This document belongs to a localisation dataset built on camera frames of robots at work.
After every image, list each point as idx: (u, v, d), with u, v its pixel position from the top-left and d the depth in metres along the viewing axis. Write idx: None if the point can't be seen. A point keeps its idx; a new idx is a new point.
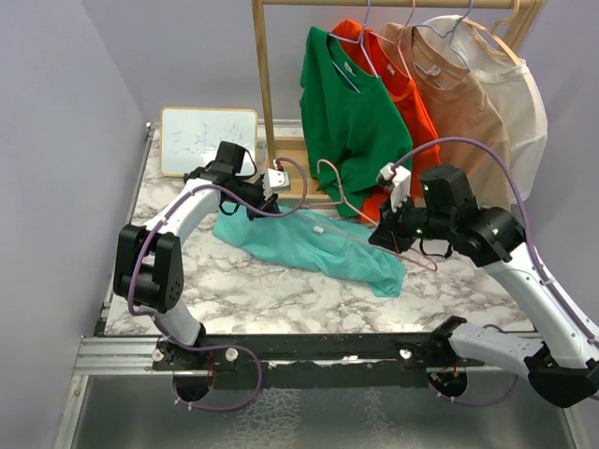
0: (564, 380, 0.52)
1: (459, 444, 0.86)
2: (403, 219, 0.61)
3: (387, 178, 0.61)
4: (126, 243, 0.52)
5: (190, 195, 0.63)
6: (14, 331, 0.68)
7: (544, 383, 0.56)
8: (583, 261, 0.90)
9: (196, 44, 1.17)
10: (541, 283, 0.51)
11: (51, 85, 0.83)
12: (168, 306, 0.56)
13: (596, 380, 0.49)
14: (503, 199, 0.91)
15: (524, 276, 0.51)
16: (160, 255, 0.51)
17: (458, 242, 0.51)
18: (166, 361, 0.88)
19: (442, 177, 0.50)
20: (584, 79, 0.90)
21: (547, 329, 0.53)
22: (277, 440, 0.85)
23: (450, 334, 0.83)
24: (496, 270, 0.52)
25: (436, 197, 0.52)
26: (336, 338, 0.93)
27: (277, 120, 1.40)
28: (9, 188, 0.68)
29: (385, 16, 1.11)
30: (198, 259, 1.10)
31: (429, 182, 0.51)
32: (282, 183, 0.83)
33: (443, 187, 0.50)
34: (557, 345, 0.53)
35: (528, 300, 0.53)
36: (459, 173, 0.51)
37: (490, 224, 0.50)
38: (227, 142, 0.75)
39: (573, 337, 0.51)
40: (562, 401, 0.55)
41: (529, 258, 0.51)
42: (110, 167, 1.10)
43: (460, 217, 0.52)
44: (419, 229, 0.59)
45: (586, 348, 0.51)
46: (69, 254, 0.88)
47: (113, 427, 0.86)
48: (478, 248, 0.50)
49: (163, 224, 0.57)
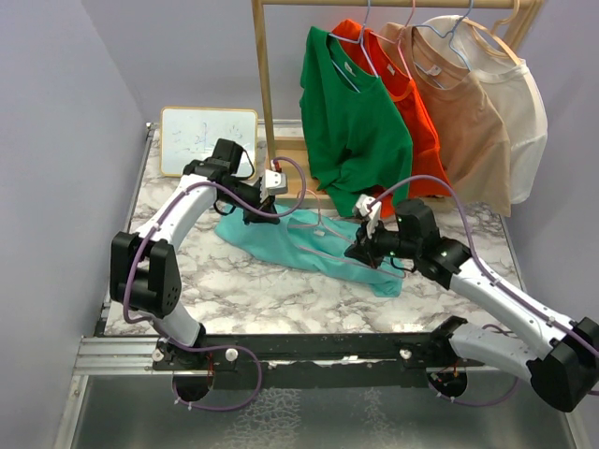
0: (551, 373, 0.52)
1: (459, 443, 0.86)
2: (378, 242, 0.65)
3: (364, 213, 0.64)
4: (120, 251, 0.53)
5: (183, 195, 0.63)
6: (14, 331, 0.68)
7: (544, 384, 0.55)
8: (583, 260, 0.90)
9: (196, 44, 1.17)
10: (491, 284, 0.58)
11: (51, 84, 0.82)
12: (166, 311, 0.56)
13: (562, 356, 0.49)
14: (503, 196, 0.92)
15: (475, 282, 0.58)
16: (153, 265, 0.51)
17: (422, 267, 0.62)
18: (166, 361, 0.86)
19: (412, 212, 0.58)
20: (584, 79, 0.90)
21: (516, 325, 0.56)
22: (277, 440, 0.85)
23: (451, 334, 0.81)
24: (458, 285, 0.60)
25: (406, 228, 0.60)
26: (336, 338, 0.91)
27: (277, 120, 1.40)
28: (9, 187, 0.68)
29: (385, 16, 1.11)
30: (198, 259, 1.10)
31: (401, 216, 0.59)
32: (278, 184, 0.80)
33: (414, 221, 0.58)
34: (530, 339, 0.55)
35: (489, 304, 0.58)
36: (426, 209, 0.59)
37: (449, 253, 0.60)
38: (226, 139, 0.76)
39: (532, 323, 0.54)
40: (570, 402, 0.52)
41: (477, 267, 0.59)
42: (109, 166, 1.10)
43: (425, 245, 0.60)
44: (392, 252, 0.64)
45: (547, 329, 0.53)
46: (69, 254, 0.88)
47: (114, 427, 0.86)
48: (436, 272, 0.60)
49: (156, 231, 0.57)
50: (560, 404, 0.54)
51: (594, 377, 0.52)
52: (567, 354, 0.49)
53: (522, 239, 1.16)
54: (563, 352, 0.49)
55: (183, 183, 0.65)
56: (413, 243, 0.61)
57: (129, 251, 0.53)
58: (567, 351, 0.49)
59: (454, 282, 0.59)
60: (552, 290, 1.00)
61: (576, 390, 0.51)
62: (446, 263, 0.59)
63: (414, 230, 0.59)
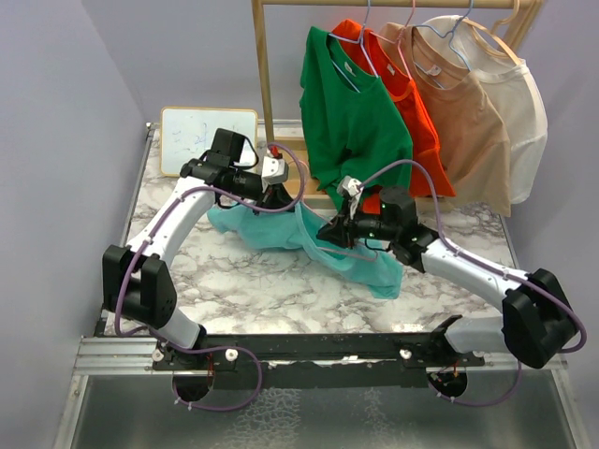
0: (514, 326, 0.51)
1: (459, 443, 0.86)
2: (358, 223, 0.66)
3: (353, 193, 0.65)
4: (111, 264, 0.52)
5: (178, 201, 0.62)
6: (14, 333, 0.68)
7: (518, 347, 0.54)
8: (583, 261, 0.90)
9: (197, 44, 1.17)
10: (454, 254, 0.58)
11: (51, 85, 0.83)
12: (160, 323, 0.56)
13: (518, 303, 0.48)
14: (503, 197, 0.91)
15: (440, 255, 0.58)
16: (145, 279, 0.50)
17: (397, 252, 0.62)
18: (166, 361, 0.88)
19: (396, 202, 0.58)
20: (584, 79, 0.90)
21: (480, 288, 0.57)
22: (277, 440, 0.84)
23: (446, 330, 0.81)
24: (430, 265, 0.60)
25: (388, 215, 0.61)
26: (336, 338, 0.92)
27: (277, 120, 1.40)
28: (9, 189, 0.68)
29: (385, 15, 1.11)
30: (198, 259, 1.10)
31: (385, 204, 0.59)
32: (274, 173, 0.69)
33: (396, 210, 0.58)
34: (492, 296, 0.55)
35: (456, 274, 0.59)
36: (410, 198, 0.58)
37: (421, 238, 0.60)
38: (225, 130, 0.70)
39: (489, 280, 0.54)
40: (539, 355, 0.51)
41: (442, 243, 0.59)
42: (109, 167, 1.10)
43: (402, 232, 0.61)
44: (372, 234, 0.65)
45: (504, 283, 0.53)
46: (69, 254, 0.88)
47: (114, 427, 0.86)
48: (410, 258, 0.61)
49: (149, 244, 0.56)
50: (534, 362, 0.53)
51: (564, 330, 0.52)
52: (522, 301, 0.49)
53: (522, 240, 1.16)
54: (519, 297, 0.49)
55: (180, 188, 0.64)
56: (391, 228, 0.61)
57: (123, 262, 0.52)
58: (521, 297, 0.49)
59: (426, 262, 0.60)
60: None
61: (541, 340, 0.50)
62: (416, 247, 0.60)
63: (397, 218, 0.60)
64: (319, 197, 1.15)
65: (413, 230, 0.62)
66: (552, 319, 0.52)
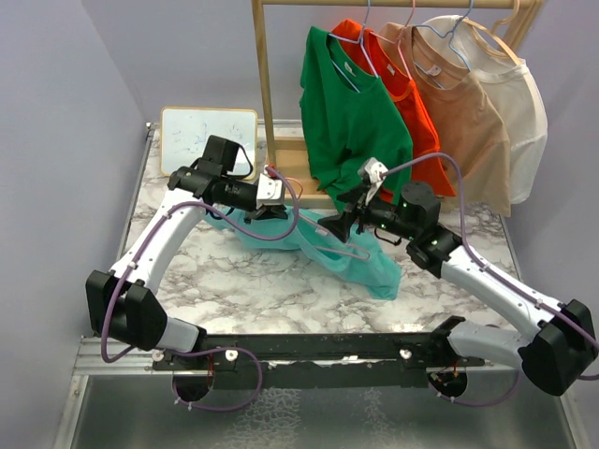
0: (539, 355, 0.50)
1: (459, 444, 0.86)
2: (372, 212, 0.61)
3: (374, 181, 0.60)
4: (95, 291, 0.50)
5: (165, 219, 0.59)
6: (13, 333, 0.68)
7: (534, 371, 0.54)
8: (583, 260, 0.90)
9: (197, 44, 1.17)
10: (481, 270, 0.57)
11: (51, 84, 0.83)
12: (150, 344, 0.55)
13: (551, 338, 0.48)
14: (503, 197, 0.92)
15: (464, 267, 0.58)
16: (130, 307, 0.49)
17: (411, 252, 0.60)
18: (166, 361, 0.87)
19: (420, 203, 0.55)
20: (584, 80, 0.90)
21: (504, 309, 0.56)
22: (277, 440, 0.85)
23: (450, 333, 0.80)
24: (448, 274, 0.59)
25: (408, 214, 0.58)
26: (336, 338, 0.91)
27: (277, 120, 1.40)
28: (9, 189, 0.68)
29: (385, 15, 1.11)
30: (198, 259, 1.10)
31: (407, 203, 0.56)
32: (269, 196, 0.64)
33: (420, 210, 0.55)
34: (516, 320, 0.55)
35: (479, 290, 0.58)
36: (436, 200, 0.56)
37: (441, 241, 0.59)
38: (217, 137, 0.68)
39: (519, 306, 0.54)
40: (559, 384, 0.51)
41: (466, 254, 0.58)
42: (109, 167, 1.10)
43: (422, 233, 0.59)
44: (383, 226, 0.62)
45: (535, 312, 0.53)
46: (69, 254, 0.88)
47: (114, 427, 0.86)
48: (426, 262, 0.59)
49: (133, 269, 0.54)
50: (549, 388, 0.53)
51: (583, 361, 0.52)
52: (555, 335, 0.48)
53: (522, 240, 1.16)
54: (552, 332, 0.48)
55: (167, 203, 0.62)
56: (409, 227, 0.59)
57: (106, 287, 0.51)
58: (555, 331, 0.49)
59: (444, 270, 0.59)
60: (552, 290, 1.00)
61: (564, 372, 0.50)
62: (437, 251, 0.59)
63: (419, 220, 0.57)
64: (319, 197, 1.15)
65: (431, 231, 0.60)
66: (575, 349, 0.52)
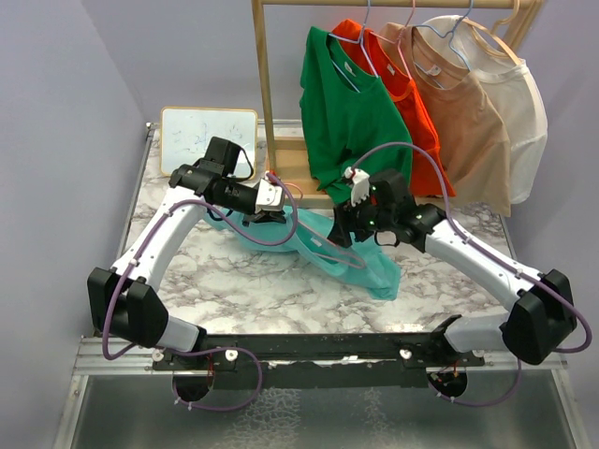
0: (519, 325, 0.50)
1: (459, 444, 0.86)
2: (360, 211, 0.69)
3: (348, 177, 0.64)
4: (97, 288, 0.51)
5: (167, 216, 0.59)
6: (13, 334, 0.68)
7: (515, 343, 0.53)
8: (583, 261, 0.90)
9: (197, 44, 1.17)
10: (463, 242, 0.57)
11: (51, 85, 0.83)
12: (151, 342, 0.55)
13: (530, 306, 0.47)
14: (503, 198, 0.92)
15: (448, 240, 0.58)
16: (131, 303, 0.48)
17: (399, 233, 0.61)
18: (166, 361, 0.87)
19: (384, 178, 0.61)
20: (584, 80, 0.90)
21: (487, 282, 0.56)
22: (277, 440, 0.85)
23: (446, 329, 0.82)
24: (432, 247, 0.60)
25: (381, 195, 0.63)
26: (336, 338, 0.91)
27: (277, 120, 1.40)
28: (9, 189, 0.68)
29: (385, 15, 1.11)
30: (198, 259, 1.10)
31: (374, 184, 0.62)
32: (269, 202, 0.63)
33: (386, 186, 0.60)
34: (498, 292, 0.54)
35: (462, 263, 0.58)
36: (400, 175, 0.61)
37: (426, 216, 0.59)
38: (220, 138, 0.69)
39: (501, 276, 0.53)
40: (538, 355, 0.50)
41: (450, 227, 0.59)
42: (109, 167, 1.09)
43: (400, 211, 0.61)
44: (372, 221, 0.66)
45: (517, 282, 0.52)
46: (69, 255, 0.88)
47: (114, 427, 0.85)
48: (411, 236, 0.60)
49: (135, 267, 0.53)
50: (530, 359, 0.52)
51: (564, 331, 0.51)
52: (534, 304, 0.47)
53: (522, 240, 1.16)
54: (531, 300, 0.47)
55: (168, 200, 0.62)
56: (387, 210, 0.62)
57: (109, 283, 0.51)
58: (534, 299, 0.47)
59: (428, 243, 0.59)
60: None
61: (543, 341, 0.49)
62: (421, 224, 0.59)
63: (388, 196, 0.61)
64: (319, 197, 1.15)
65: (414, 210, 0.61)
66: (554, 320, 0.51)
